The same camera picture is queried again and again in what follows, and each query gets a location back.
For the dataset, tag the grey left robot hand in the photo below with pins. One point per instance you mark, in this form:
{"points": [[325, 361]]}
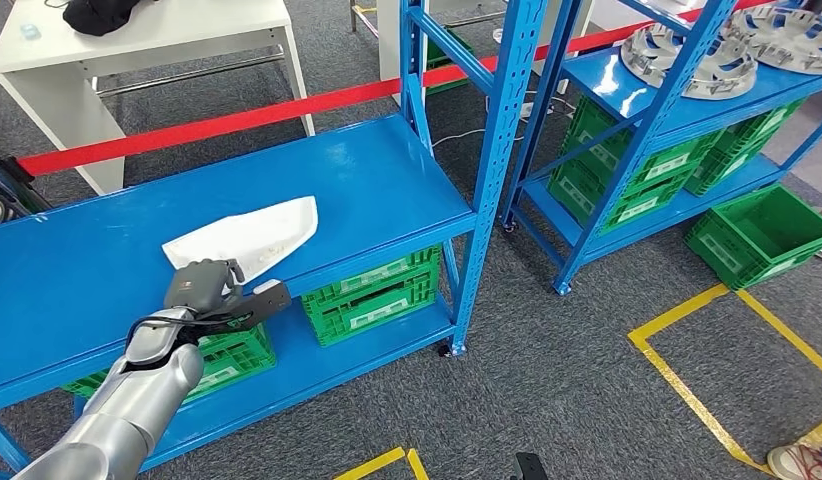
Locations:
{"points": [[199, 285]]}

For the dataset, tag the yellow floor tape square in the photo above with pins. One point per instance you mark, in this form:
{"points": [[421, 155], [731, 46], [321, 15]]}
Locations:
{"points": [[368, 465], [639, 339]]}

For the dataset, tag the black stanchion post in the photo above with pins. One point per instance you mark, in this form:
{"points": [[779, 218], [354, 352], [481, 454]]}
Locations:
{"points": [[17, 185]]}

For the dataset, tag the white red-laced sneaker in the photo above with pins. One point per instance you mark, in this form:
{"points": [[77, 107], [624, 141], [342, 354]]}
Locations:
{"points": [[795, 462]]}

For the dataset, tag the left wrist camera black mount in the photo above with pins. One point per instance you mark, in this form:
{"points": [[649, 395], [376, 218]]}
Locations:
{"points": [[265, 305]]}

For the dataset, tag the white curved plastic part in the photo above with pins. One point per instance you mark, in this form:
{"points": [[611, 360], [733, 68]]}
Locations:
{"points": [[252, 235]]}

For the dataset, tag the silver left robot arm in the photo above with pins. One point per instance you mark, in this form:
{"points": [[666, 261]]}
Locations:
{"points": [[139, 404]]}

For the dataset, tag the white power strip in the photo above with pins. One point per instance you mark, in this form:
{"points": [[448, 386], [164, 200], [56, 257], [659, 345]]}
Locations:
{"points": [[535, 107]]}

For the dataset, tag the dark ringed round base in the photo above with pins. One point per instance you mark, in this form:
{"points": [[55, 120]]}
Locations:
{"points": [[0, 212]]}

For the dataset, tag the black robot bracket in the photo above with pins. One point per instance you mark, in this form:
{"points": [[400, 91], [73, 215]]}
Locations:
{"points": [[529, 468]]}

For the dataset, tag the silver finned metal disc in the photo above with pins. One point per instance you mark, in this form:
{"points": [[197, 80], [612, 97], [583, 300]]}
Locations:
{"points": [[788, 40], [709, 69]]}

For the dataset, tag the small light blue object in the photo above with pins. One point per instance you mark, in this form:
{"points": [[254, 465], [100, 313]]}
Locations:
{"points": [[29, 30]]}

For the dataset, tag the green folded plastic crate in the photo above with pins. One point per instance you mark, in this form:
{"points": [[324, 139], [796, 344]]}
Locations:
{"points": [[447, 73], [666, 166], [245, 378], [252, 341], [384, 314], [384, 278], [636, 208], [732, 166], [769, 122]]}

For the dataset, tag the black cloth bundle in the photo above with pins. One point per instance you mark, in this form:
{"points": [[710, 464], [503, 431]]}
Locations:
{"points": [[100, 16]]}

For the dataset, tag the red barrier belt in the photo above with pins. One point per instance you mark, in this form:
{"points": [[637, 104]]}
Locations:
{"points": [[219, 123]]}

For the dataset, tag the open green plastic crate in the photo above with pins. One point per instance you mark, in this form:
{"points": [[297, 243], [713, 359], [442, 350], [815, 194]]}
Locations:
{"points": [[722, 252]]}

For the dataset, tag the blue metal shelf rack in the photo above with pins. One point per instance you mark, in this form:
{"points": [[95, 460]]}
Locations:
{"points": [[384, 172], [580, 69]]}

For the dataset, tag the white table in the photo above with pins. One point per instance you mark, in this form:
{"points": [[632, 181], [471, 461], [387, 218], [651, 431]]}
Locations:
{"points": [[152, 26]]}

